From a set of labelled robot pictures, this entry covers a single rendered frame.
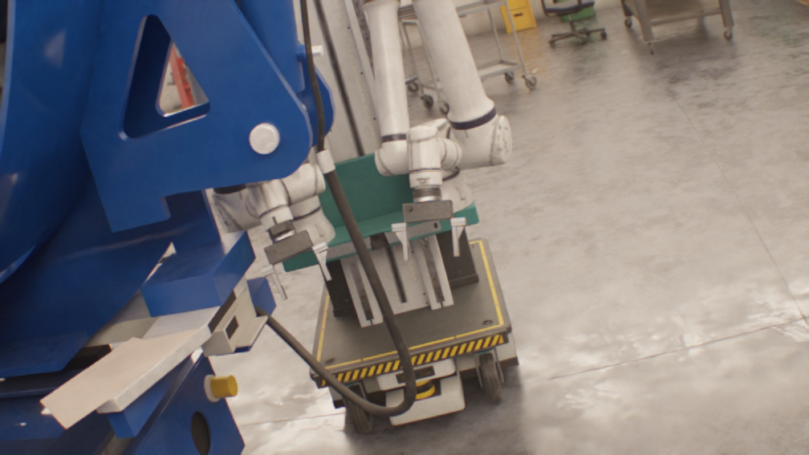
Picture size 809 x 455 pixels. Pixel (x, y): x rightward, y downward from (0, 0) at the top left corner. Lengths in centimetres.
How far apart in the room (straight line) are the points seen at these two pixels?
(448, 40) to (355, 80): 49
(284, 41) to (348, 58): 93
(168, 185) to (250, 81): 35
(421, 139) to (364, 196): 68
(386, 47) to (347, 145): 57
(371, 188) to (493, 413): 89
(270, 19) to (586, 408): 168
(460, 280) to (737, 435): 132
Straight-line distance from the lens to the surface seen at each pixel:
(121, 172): 233
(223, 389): 288
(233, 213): 293
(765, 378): 304
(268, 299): 273
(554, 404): 314
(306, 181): 268
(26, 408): 307
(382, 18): 272
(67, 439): 244
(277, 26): 218
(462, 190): 298
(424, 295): 333
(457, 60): 276
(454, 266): 342
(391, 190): 311
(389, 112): 267
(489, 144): 284
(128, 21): 223
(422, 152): 248
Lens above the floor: 164
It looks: 17 degrees down
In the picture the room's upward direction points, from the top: 16 degrees counter-clockwise
